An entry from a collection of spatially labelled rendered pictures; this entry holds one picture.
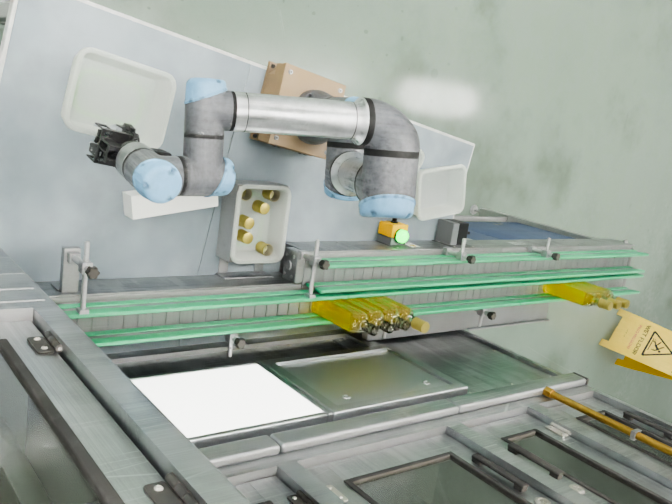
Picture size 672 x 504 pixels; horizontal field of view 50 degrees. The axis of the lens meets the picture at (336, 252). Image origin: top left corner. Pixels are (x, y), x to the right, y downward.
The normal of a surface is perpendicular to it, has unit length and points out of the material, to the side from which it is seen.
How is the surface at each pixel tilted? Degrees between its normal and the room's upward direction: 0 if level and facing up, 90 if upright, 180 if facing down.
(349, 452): 0
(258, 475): 0
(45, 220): 0
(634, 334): 76
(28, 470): 90
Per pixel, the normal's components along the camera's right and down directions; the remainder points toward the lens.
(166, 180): 0.55, 0.39
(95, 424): 0.14, -0.97
